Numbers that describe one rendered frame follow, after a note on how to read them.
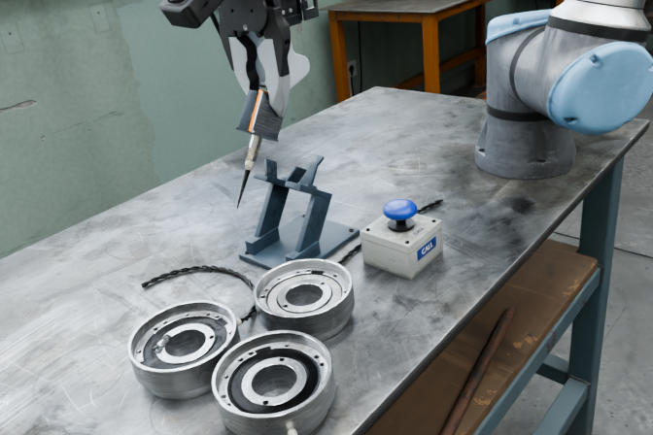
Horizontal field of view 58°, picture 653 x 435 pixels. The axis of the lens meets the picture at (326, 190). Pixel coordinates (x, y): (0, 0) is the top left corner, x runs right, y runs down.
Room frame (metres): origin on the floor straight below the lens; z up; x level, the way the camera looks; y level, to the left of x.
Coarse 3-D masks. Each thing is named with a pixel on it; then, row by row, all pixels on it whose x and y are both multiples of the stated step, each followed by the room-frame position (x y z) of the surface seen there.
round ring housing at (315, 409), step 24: (264, 336) 0.44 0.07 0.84; (288, 336) 0.44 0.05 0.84; (312, 336) 0.43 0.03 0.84; (264, 360) 0.42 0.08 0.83; (288, 360) 0.41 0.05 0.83; (216, 384) 0.39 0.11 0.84; (264, 384) 0.41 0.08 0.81; (288, 384) 0.41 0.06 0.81; (312, 408) 0.35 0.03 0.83; (240, 432) 0.35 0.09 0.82; (264, 432) 0.34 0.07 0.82
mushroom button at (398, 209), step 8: (392, 200) 0.62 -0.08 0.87; (400, 200) 0.61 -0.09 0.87; (408, 200) 0.61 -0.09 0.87; (384, 208) 0.60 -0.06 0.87; (392, 208) 0.60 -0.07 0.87; (400, 208) 0.59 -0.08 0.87; (408, 208) 0.59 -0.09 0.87; (416, 208) 0.60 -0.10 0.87; (392, 216) 0.59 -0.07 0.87; (400, 216) 0.58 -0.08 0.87; (408, 216) 0.59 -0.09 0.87; (400, 224) 0.60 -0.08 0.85
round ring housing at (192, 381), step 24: (168, 312) 0.50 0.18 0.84; (192, 312) 0.51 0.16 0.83; (216, 312) 0.50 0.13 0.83; (144, 336) 0.48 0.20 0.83; (192, 336) 0.48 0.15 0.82; (144, 360) 0.44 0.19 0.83; (168, 360) 0.43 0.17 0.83; (216, 360) 0.42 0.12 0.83; (144, 384) 0.42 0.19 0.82; (168, 384) 0.41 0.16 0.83; (192, 384) 0.41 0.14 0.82
